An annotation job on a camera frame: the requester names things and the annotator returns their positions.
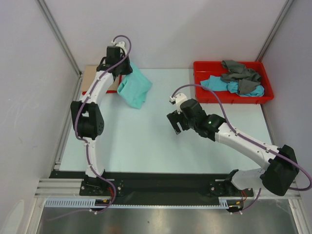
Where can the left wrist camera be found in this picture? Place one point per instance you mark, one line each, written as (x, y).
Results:
(121, 44)

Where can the aluminium frame post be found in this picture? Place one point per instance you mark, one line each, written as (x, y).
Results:
(47, 14)
(275, 28)

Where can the right white cable duct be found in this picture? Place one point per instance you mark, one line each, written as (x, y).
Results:
(232, 204)

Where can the grey t shirt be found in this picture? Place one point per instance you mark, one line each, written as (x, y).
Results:
(247, 79)

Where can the white cable duct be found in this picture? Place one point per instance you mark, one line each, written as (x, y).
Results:
(92, 203)
(232, 204)

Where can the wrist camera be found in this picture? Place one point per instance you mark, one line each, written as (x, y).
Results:
(177, 100)
(121, 44)

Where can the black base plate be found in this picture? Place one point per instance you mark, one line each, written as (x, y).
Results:
(155, 188)

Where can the blue t shirt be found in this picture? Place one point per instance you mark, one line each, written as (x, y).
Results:
(216, 84)

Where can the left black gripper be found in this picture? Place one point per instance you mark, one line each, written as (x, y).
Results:
(128, 69)

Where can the folded red t shirt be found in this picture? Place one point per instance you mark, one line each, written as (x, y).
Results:
(88, 80)

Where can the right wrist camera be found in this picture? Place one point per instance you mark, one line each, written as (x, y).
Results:
(177, 100)

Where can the folded beige t shirt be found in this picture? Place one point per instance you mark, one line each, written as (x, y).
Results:
(90, 70)

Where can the right aluminium frame post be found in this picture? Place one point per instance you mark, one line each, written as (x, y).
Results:
(275, 28)

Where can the aluminium front rail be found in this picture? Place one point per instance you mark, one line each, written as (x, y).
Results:
(60, 187)

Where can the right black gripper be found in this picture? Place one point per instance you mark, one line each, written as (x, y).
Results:
(174, 117)

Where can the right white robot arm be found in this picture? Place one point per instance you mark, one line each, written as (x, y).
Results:
(277, 168)

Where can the left white cable duct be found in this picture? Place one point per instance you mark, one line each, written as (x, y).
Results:
(92, 203)

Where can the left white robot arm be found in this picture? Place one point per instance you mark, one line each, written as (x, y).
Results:
(88, 122)

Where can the mint green t shirt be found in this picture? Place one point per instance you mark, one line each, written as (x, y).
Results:
(134, 88)

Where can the left aluminium frame post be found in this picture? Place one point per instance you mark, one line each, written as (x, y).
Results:
(47, 14)

